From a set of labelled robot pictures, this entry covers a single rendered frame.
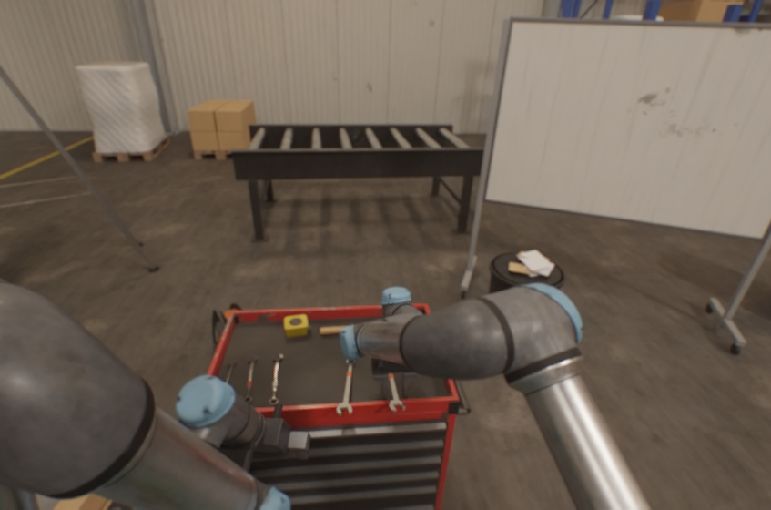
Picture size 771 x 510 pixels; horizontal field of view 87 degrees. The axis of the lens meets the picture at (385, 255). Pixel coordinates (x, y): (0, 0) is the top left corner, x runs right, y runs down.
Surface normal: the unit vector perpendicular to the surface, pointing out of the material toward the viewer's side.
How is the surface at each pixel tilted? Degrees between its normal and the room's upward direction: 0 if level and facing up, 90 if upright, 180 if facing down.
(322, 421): 90
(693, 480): 0
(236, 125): 90
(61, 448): 77
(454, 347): 63
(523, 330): 49
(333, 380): 0
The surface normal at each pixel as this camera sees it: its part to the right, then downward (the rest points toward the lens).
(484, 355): 0.03, 0.17
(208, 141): 0.11, 0.47
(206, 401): -0.15, -0.62
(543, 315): 0.26, -0.48
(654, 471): 0.03, -0.88
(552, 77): -0.32, 0.44
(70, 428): 0.79, 0.01
